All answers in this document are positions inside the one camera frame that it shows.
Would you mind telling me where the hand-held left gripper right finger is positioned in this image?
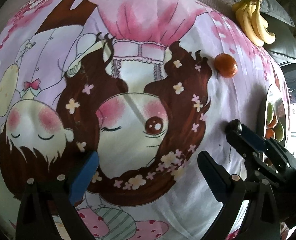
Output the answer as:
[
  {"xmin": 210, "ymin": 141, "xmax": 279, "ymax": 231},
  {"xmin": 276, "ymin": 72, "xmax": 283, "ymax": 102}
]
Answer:
[{"xmin": 197, "ymin": 151, "xmax": 281, "ymax": 240}]

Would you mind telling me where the printed blanket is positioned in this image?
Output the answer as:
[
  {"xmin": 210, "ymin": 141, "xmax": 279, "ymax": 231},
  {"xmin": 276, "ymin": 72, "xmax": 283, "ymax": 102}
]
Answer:
[{"xmin": 0, "ymin": 0, "xmax": 292, "ymax": 240}]

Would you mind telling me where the green oval fruit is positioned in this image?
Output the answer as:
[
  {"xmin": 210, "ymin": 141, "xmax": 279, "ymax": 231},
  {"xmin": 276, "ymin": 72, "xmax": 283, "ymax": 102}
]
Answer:
[
  {"xmin": 267, "ymin": 102, "xmax": 276, "ymax": 123},
  {"xmin": 274, "ymin": 122, "xmax": 285, "ymax": 140}
]

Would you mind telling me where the bunch of yellow bananas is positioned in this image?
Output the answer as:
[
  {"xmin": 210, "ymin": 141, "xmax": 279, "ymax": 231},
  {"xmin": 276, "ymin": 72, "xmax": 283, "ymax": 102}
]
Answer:
[{"xmin": 232, "ymin": 0, "xmax": 276, "ymax": 47}]

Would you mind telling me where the small orange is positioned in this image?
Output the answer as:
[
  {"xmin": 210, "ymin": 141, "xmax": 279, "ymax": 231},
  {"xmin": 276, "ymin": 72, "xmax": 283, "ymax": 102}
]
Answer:
[{"xmin": 214, "ymin": 54, "xmax": 238, "ymax": 78}]

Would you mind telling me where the dark plum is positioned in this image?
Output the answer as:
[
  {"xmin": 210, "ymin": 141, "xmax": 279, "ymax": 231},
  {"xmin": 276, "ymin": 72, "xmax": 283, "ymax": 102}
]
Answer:
[{"xmin": 225, "ymin": 119, "xmax": 243, "ymax": 134}]

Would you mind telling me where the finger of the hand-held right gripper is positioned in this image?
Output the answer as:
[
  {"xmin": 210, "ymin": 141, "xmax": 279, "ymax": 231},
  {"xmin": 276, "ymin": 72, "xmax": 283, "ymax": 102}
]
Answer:
[
  {"xmin": 225, "ymin": 131, "xmax": 260, "ymax": 163},
  {"xmin": 239, "ymin": 124, "xmax": 271, "ymax": 153}
]

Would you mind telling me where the grey cushion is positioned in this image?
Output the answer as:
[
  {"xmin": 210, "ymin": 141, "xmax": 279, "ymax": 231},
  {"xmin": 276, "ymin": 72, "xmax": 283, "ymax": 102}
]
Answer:
[
  {"xmin": 264, "ymin": 25, "xmax": 296, "ymax": 64},
  {"xmin": 217, "ymin": 0, "xmax": 296, "ymax": 28}
]

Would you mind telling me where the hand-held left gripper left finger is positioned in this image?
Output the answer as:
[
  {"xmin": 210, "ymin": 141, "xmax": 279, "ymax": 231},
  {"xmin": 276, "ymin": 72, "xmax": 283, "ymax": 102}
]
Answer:
[{"xmin": 15, "ymin": 151, "xmax": 100, "ymax": 240}]

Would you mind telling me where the round metal basin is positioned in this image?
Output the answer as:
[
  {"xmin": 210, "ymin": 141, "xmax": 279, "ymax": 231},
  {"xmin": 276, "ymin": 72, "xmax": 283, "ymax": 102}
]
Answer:
[{"xmin": 262, "ymin": 84, "xmax": 292, "ymax": 166}]

